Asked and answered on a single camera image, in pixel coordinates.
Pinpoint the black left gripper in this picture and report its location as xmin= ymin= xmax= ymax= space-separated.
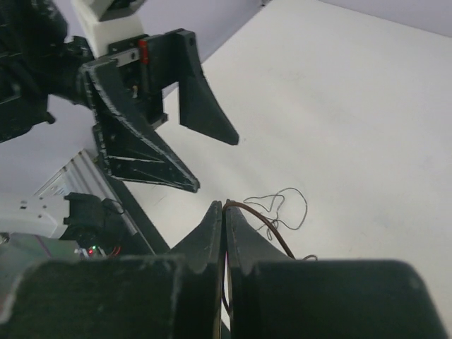
xmin=72 ymin=30 xmax=239 ymax=193

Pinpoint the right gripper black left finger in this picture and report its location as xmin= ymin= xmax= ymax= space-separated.
xmin=1 ymin=201 xmax=222 ymax=338

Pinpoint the left white cable duct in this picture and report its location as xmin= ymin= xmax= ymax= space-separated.
xmin=33 ymin=150 xmax=110 ymax=202

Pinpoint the brown thin wire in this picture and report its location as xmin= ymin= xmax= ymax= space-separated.
xmin=220 ymin=199 xmax=297 ymax=319

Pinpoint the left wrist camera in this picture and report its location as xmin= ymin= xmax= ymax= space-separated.
xmin=71 ymin=0 xmax=145 ymax=58

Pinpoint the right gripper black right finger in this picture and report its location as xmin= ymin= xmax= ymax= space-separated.
xmin=224 ymin=201 xmax=448 ymax=338

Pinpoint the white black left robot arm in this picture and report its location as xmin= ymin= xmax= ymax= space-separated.
xmin=1 ymin=1 xmax=239 ymax=193

